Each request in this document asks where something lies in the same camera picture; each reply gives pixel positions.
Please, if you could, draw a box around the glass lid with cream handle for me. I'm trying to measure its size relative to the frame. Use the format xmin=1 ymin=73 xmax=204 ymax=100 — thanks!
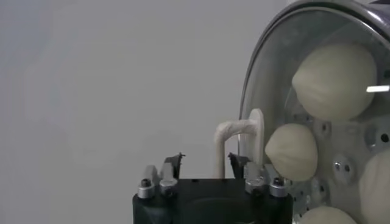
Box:
xmin=213 ymin=5 xmax=390 ymax=224

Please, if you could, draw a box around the white steamed baozi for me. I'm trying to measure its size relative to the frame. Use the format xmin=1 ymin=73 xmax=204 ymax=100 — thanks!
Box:
xmin=358 ymin=149 xmax=390 ymax=224
xmin=291 ymin=42 xmax=378 ymax=121
xmin=297 ymin=206 xmax=357 ymax=224
xmin=264 ymin=123 xmax=319 ymax=183

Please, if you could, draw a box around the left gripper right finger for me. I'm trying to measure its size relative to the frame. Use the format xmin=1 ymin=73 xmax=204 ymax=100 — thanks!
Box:
xmin=227 ymin=152 xmax=289 ymax=198

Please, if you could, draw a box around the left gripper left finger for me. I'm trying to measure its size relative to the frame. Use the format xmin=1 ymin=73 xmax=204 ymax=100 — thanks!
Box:
xmin=136 ymin=152 xmax=186 ymax=199

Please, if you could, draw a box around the stainless steel steamer basket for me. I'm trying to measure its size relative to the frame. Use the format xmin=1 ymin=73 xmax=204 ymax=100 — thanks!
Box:
xmin=239 ymin=0 xmax=390 ymax=224

